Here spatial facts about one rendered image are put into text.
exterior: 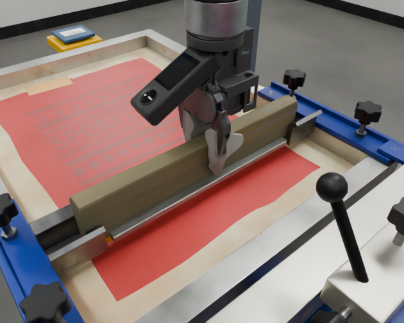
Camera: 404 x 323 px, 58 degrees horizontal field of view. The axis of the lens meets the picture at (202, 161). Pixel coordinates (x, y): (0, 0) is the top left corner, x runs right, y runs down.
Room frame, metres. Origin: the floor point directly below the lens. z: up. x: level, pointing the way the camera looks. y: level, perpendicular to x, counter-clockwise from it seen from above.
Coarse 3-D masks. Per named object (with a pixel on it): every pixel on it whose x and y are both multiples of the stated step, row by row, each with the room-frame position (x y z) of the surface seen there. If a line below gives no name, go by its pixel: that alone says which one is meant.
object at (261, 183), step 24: (96, 72) 0.87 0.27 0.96; (120, 72) 0.87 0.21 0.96; (144, 72) 0.87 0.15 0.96; (264, 168) 0.50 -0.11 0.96; (288, 168) 0.50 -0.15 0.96; (312, 168) 0.50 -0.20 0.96; (216, 192) 0.43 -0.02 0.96; (240, 192) 0.43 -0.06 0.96; (264, 192) 0.43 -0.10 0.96; (240, 216) 0.38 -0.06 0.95
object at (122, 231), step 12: (276, 144) 0.51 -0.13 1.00; (252, 156) 0.48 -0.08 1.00; (264, 156) 0.49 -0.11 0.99; (228, 168) 0.45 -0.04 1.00; (240, 168) 0.45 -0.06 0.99; (204, 180) 0.42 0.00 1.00; (216, 180) 0.42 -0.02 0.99; (192, 192) 0.39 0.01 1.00; (168, 204) 0.37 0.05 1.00; (180, 204) 0.38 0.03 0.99; (144, 216) 0.35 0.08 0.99; (156, 216) 0.35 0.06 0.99; (120, 228) 0.32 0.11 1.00; (132, 228) 0.33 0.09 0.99
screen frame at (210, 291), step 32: (32, 64) 0.85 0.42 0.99; (64, 64) 0.88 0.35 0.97; (352, 160) 0.51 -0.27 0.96; (0, 192) 0.40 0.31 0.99; (352, 192) 0.40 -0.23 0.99; (288, 224) 0.33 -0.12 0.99; (320, 224) 0.35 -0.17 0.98; (256, 256) 0.28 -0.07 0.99; (192, 288) 0.24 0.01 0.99; (224, 288) 0.24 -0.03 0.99; (160, 320) 0.20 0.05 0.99; (192, 320) 0.20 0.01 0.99
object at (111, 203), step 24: (288, 96) 0.57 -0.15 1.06; (240, 120) 0.49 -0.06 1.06; (264, 120) 0.50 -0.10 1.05; (288, 120) 0.54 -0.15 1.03; (192, 144) 0.43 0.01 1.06; (264, 144) 0.51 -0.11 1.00; (144, 168) 0.37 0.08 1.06; (168, 168) 0.38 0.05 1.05; (192, 168) 0.41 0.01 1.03; (96, 192) 0.33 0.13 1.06; (120, 192) 0.33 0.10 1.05; (144, 192) 0.36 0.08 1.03; (168, 192) 0.38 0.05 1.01; (96, 216) 0.31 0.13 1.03; (120, 216) 0.33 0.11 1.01
